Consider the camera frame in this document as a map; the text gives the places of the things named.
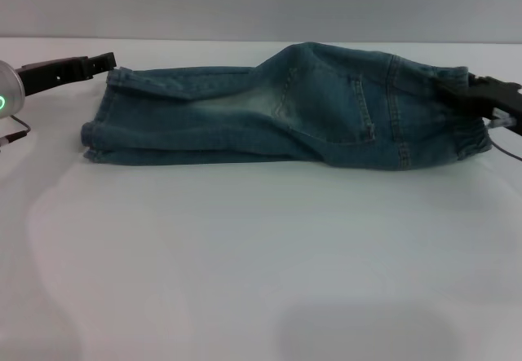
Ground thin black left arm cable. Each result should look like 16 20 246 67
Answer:
0 114 33 152

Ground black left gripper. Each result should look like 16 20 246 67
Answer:
15 51 118 98

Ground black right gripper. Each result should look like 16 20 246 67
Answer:
436 73 522 136

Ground blue denim shorts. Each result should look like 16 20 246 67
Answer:
80 41 493 172

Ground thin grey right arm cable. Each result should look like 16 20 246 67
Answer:
486 117 522 161

